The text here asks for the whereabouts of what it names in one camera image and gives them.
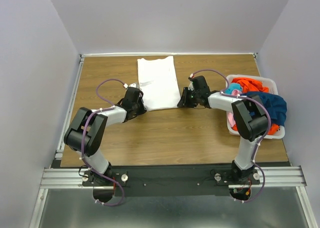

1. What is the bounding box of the aluminium table frame rail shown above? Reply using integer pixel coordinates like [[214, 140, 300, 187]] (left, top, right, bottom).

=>
[[29, 54, 85, 228]]

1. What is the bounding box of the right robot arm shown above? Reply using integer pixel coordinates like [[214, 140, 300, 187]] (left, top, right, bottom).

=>
[[177, 74, 271, 184]]

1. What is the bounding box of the orange t shirt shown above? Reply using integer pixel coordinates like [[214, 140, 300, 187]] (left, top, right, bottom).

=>
[[227, 74, 285, 139]]

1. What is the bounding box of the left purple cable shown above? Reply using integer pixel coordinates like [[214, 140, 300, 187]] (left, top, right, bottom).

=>
[[79, 78, 127, 207]]

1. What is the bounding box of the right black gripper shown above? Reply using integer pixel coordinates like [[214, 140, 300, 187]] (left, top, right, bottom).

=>
[[176, 87, 200, 109]]

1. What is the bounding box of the navy blue t shirt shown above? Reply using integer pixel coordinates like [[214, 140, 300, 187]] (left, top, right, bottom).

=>
[[242, 91, 287, 127]]

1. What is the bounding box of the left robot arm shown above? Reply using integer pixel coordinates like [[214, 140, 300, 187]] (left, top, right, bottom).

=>
[[63, 86, 147, 186]]

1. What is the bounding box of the white plastic laundry basket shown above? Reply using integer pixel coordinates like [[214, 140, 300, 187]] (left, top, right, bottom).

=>
[[225, 74, 287, 139]]

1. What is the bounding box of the white t shirt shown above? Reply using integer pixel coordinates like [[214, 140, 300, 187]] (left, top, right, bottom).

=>
[[137, 56, 181, 112]]

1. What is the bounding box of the teal t shirt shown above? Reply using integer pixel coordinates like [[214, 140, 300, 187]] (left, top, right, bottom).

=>
[[224, 83, 243, 95]]

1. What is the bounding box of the pink t shirt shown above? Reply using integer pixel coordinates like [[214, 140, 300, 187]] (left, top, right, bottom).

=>
[[227, 89, 242, 131]]

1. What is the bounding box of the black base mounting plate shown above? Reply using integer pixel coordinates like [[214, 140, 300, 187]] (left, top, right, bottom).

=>
[[82, 163, 264, 201]]

